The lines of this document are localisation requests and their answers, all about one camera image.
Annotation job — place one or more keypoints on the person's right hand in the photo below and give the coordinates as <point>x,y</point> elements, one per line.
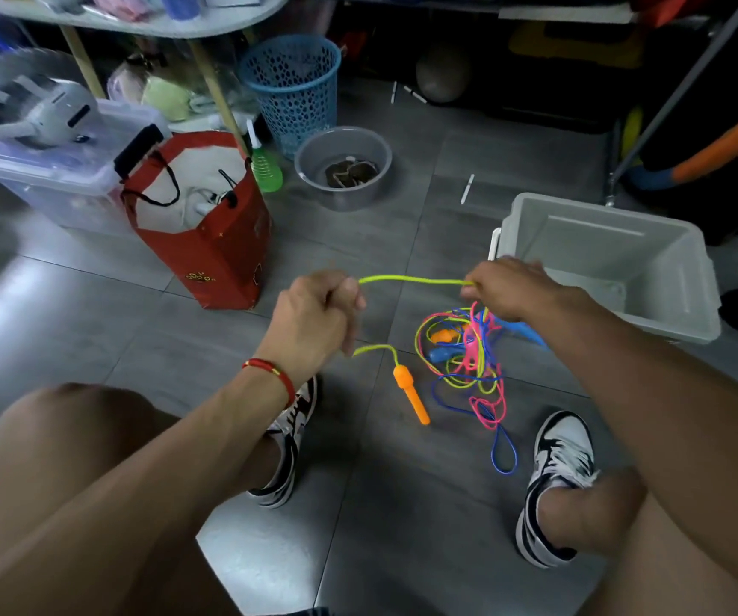
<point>516,288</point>

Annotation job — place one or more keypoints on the person's left hand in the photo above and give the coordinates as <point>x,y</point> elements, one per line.
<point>305,327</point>

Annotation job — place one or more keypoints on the grey plastic storage bin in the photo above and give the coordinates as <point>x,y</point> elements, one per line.
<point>600,250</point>

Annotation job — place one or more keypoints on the person's right forearm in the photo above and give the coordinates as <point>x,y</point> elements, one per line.
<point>677,429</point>

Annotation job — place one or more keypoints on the person's left forearm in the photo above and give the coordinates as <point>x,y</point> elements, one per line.
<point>119,500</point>

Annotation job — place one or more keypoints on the person's left shoe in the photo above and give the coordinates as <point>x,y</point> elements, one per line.
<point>292,429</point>

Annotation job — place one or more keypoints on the person's shoe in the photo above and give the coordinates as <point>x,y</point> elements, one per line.
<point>292,429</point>
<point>564,442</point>

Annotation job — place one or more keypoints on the person's right shoe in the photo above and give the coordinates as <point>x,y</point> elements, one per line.
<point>564,442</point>

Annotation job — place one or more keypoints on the person's right leg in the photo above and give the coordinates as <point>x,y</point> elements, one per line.
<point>600,513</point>

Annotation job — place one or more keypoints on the person's leg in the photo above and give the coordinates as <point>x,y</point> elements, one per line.
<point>55,442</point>
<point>600,513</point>

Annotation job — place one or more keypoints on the person's left leg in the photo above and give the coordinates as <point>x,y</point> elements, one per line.
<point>55,442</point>

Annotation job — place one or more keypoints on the clear plastic storage bin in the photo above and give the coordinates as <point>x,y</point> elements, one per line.
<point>55,185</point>

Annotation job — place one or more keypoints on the red paper bag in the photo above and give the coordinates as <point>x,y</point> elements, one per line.
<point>221,262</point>

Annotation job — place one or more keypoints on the green spray bottle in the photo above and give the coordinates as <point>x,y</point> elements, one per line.
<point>266,173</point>

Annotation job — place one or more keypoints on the grey plastic basin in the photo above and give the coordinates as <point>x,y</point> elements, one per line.
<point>314,163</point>

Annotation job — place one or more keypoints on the brown ball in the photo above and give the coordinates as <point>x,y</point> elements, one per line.
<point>443,73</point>

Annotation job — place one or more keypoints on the blue mesh wastebasket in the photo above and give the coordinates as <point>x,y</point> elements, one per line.
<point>292,96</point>

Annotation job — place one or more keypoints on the black rectangular pad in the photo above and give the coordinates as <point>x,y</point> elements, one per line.
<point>139,150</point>

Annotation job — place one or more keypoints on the yellow flat board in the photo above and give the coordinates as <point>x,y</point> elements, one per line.
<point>568,47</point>

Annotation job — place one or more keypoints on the multicoloured hula hoop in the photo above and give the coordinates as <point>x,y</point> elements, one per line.
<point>728,147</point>

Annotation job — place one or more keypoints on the clear plastic bag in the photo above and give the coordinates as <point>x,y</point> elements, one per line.
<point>164,96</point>

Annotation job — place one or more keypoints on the white oval side table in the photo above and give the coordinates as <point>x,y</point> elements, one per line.
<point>228,22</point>

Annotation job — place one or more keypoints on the orange red fabric bag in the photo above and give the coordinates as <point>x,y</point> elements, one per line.
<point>670,6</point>

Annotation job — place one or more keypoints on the white VR headset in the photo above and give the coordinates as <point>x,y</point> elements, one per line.
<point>61,115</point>

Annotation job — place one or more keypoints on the blue cup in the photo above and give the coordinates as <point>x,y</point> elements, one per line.
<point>180,5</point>

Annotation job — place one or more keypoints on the pink packet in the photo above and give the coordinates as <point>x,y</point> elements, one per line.
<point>119,6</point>

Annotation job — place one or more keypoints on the grey balance dome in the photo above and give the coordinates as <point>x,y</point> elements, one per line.
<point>3,67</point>

